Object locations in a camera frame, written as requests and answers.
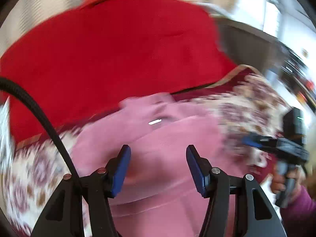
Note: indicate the red velvet cover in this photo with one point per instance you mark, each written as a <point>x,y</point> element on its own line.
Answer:
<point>111,61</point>

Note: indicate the person's right hand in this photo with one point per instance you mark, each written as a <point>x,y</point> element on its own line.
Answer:
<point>277,184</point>

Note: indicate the window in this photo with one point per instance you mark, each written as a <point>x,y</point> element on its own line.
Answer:
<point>271,17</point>

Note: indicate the white crackle patterned cloth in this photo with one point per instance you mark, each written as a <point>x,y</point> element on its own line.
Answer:
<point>6,130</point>

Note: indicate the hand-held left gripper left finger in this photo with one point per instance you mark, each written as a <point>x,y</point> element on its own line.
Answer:
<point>121,171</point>

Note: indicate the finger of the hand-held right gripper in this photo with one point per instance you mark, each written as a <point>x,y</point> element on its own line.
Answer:
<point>259,142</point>

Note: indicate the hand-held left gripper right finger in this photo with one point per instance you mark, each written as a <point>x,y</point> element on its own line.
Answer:
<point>196,171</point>

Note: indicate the grey framed panel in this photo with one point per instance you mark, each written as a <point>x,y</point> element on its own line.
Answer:
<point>246,44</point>

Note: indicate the floral plush blanket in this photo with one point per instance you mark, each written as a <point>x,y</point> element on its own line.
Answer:
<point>249,108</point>

